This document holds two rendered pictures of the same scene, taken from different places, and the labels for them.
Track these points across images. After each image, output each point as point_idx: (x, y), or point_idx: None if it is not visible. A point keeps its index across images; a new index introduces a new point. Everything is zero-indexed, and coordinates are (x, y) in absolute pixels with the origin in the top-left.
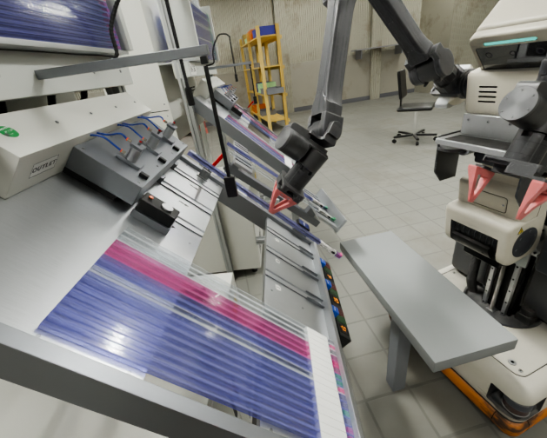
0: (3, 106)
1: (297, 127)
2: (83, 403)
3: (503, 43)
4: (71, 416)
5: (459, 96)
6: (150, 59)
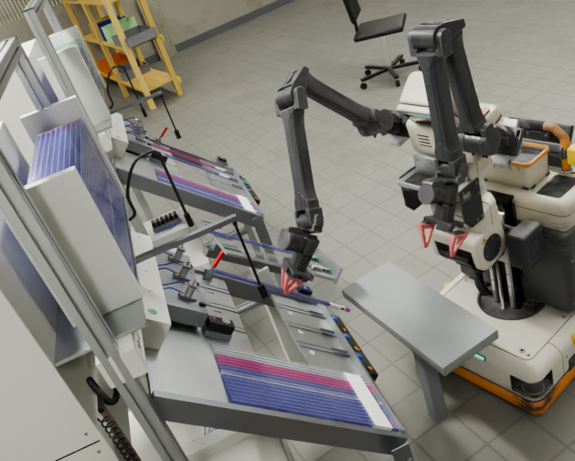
0: None
1: (292, 229)
2: (260, 432)
3: (419, 115)
4: None
5: (406, 136)
6: (202, 233)
